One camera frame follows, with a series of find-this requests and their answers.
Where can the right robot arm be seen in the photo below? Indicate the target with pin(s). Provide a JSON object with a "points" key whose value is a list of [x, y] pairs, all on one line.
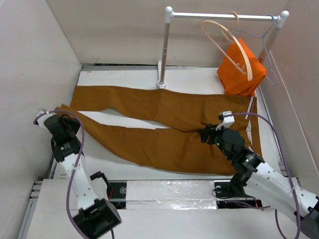
{"points": [[255, 177]]}

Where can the orange garment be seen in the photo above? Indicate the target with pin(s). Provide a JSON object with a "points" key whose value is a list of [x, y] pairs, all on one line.
{"points": [[236, 83]]}

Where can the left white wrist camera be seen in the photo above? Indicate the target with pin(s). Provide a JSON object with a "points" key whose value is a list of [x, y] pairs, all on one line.
{"points": [[41, 117]]}

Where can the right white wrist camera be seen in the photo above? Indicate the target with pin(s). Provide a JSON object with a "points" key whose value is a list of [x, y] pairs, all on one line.
{"points": [[226, 120]]}

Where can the blue wire hanger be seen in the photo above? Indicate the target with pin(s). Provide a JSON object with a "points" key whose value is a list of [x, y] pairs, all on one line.
{"points": [[267, 38]]}

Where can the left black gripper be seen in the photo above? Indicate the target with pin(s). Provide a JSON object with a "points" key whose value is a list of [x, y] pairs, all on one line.
{"points": [[76, 124]]}

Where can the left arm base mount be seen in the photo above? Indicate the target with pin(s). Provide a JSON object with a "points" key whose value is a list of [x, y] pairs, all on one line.
{"points": [[115, 190]]}

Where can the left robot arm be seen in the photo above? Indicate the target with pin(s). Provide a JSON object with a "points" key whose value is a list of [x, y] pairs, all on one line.
{"points": [[89, 209]]}

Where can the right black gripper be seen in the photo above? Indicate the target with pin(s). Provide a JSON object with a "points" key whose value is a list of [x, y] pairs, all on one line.
{"points": [[210, 129]]}

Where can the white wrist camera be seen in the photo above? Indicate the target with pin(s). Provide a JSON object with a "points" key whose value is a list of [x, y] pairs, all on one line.
{"points": [[226, 120], [41, 117]]}

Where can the brown trousers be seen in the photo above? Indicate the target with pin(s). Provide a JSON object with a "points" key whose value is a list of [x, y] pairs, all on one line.
{"points": [[176, 146]]}

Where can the white clothes rack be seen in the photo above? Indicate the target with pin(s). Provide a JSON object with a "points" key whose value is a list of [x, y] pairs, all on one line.
{"points": [[210, 18]]}

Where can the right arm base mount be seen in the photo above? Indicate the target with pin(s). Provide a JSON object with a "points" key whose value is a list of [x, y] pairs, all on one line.
{"points": [[227, 198]]}

